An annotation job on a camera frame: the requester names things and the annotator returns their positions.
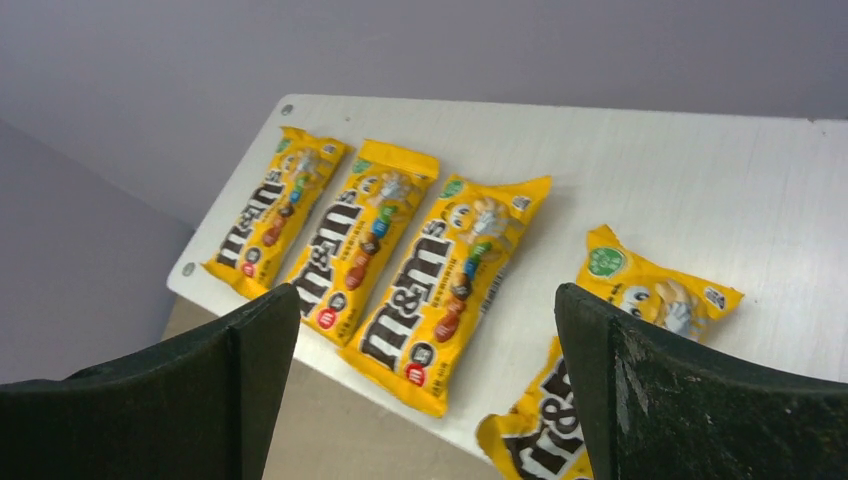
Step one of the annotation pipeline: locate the white two-tier shelf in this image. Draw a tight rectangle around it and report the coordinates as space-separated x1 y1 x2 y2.
167 94 847 455

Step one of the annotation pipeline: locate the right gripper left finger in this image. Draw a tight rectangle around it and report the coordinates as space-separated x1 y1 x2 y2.
1 284 300 479

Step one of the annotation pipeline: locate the yellow m&m bag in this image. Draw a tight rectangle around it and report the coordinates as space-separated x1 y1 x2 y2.
285 139 440 347
339 174 552 418
203 126 351 300
476 225 744 479

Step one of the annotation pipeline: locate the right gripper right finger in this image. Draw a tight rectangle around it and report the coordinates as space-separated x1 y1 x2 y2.
554 283 847 479

